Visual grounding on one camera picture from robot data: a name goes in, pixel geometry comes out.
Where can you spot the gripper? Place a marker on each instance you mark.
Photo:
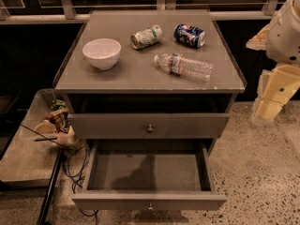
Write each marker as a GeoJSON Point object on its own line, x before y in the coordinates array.
{"type": "Point", "coordinates": [283, 37]}

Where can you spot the grey drawer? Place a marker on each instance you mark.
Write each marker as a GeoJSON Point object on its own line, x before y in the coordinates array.
{"type": "Point", "coordinates": [148, 174]}
{"type": "Point", "coordinates": [148, 125]}

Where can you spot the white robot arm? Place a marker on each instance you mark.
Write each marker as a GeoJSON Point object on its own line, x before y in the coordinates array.
{"type": "Point", "coordinates": [280, 39]}

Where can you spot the grey drawer cabinet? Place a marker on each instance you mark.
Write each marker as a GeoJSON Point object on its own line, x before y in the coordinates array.
{"type": "Point", "coordinates": [134, 84]}

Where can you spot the grey top drawer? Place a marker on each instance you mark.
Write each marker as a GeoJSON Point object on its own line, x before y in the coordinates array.
{"type": "Point", "coordinates": [148, 125]}

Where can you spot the clear plastic water bottle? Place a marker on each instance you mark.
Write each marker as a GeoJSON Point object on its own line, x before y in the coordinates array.
{"type": "Point", "coordinates": [178, 65]}

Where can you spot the blue soda can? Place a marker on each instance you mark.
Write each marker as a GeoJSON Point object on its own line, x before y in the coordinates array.
{"type": "Point", "coordinates": [189, 35]}

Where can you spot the green white soda can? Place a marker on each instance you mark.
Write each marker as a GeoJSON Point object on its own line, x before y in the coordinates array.
{"type": "Point", "coordinates": [146, 37]}

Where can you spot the white bowl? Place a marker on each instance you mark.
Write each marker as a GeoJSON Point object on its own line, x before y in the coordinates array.
{"type": "Point", "coordinates": [102, 53]}

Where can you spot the metal window railing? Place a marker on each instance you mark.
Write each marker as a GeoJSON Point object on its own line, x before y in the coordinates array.
{"type": "Point", "coordinates": [78, 11]}

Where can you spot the grey side tray table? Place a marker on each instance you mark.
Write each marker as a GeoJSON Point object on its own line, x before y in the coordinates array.
{"type": "Point", "coordinates": [29, 162]}

